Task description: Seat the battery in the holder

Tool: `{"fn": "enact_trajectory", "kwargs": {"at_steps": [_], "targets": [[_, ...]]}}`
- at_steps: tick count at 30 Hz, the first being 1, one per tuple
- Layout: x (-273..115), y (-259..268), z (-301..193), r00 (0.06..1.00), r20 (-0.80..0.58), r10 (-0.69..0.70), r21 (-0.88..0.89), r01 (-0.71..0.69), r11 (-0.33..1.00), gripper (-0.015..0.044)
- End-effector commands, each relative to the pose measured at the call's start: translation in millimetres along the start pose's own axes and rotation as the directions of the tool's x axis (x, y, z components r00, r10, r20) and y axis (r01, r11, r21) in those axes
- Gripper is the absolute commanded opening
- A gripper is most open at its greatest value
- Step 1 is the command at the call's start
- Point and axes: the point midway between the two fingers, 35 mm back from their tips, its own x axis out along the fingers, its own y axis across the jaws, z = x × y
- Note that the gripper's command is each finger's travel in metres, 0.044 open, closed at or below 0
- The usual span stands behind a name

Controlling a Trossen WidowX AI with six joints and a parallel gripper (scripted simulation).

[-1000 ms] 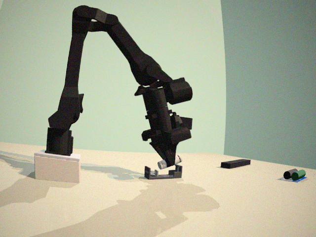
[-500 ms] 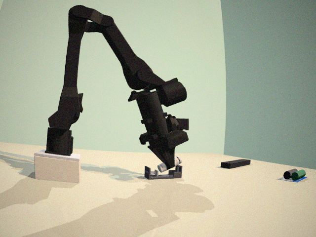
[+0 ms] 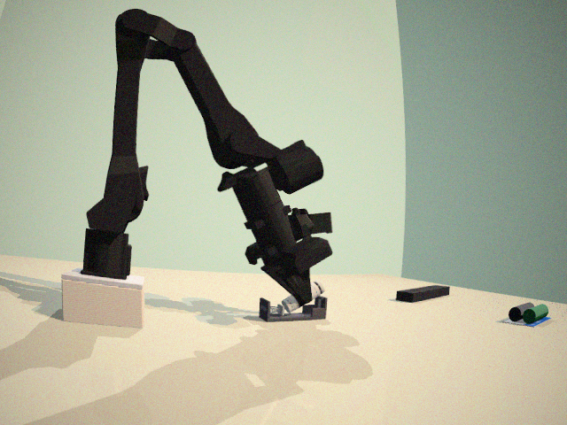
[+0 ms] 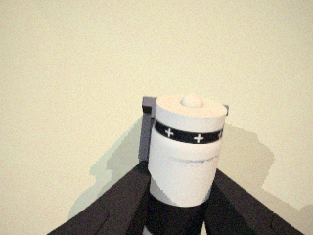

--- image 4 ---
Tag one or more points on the white and black battery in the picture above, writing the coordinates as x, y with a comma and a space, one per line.
184, 151

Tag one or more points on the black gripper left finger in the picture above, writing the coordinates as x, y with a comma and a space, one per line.
121, 210

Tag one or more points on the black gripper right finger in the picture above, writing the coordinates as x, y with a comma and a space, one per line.
231, 210

